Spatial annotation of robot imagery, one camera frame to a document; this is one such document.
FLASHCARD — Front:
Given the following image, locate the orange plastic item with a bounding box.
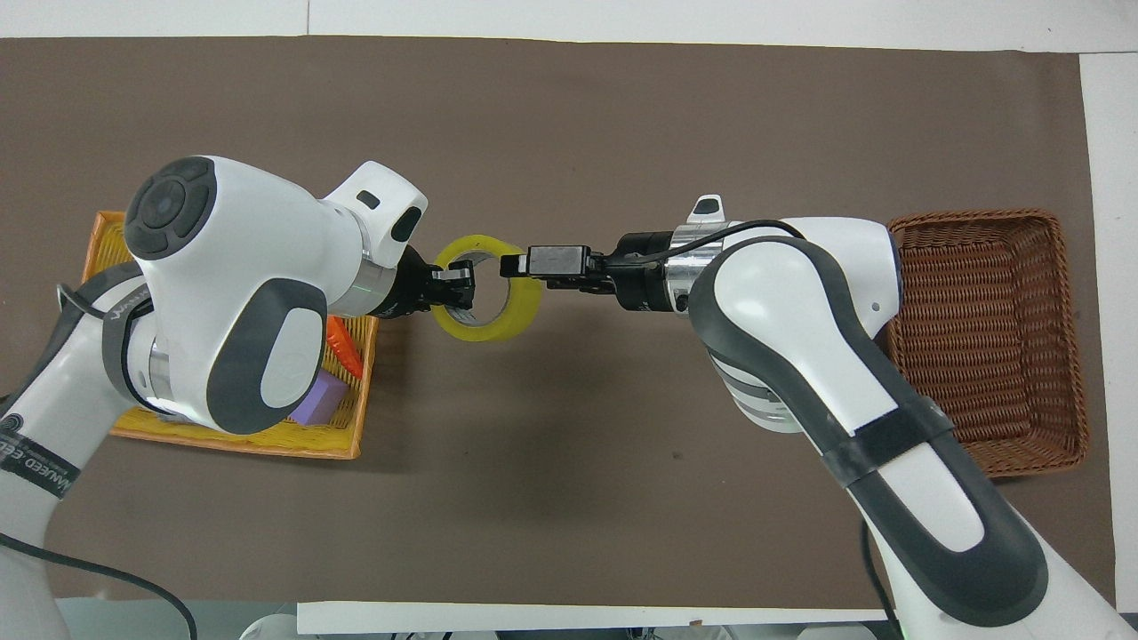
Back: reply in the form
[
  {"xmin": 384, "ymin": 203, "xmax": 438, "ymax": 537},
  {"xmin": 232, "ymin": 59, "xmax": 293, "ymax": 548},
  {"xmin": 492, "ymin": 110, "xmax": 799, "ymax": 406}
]
[{"xmin": 325, "ymin": 316, "xmax": 365, "ymax": 380}]

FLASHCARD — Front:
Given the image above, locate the yellow tape roll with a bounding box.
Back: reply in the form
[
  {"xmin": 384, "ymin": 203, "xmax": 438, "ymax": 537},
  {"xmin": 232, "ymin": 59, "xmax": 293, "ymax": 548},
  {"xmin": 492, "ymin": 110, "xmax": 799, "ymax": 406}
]
[{"xmin": 433, "ymin": 234, "xmax": 544, "ymax": 344}]

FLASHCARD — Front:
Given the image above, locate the purple block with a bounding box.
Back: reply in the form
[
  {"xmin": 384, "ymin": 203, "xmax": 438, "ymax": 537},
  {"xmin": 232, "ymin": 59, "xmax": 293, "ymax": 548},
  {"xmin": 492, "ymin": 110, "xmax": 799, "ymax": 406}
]
[{"xmin": 290, "ymin": 371, "xmax": 349, "ymax": 427}]

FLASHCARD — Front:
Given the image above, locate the black cable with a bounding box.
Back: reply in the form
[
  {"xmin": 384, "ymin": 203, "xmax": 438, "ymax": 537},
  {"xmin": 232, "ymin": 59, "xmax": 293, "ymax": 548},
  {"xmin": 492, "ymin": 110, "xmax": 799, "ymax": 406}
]
[
  {"xmin": 0, "ymin": 532, "xmax": 198, "ymax": 640},
  {"xmin": 610, "ymin": 219, "xmax": 806, "ymax": 266},
  {"xmin": 859, "ymin": 523, "xmax": 902, "ymax": 640}
]

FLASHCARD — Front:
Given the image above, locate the brown wicker basket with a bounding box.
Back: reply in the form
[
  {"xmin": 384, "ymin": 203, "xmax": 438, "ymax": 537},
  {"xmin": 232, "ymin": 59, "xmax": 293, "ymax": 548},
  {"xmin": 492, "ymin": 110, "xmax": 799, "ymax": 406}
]
[{"xmin": 876, "ymin": 209, "xmax": 1091, "ymax": 479}]

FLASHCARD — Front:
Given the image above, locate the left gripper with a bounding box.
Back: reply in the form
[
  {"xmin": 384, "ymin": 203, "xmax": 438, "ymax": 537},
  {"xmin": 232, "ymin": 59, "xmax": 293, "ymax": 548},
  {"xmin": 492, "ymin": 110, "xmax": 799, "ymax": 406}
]
[{"xmin": 375, "ymin": 246, "xmax": 438, "ymax": 323}]

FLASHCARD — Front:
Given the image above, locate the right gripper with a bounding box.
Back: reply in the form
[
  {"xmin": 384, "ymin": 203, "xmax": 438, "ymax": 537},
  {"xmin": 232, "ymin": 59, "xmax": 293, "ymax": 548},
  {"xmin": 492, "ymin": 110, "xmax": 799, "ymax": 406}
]
[{"xmin": 594, "ymin": 232, "xmax": 679, "ymax": 315}]

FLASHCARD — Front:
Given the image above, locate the yellow woven basket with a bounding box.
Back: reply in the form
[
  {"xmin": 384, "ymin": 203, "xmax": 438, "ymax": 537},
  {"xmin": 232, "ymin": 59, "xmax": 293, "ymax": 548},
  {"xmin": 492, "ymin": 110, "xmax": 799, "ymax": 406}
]
[{"xmin": 82, "ymin": 211, "xmax": 381, "ymax": 460}]

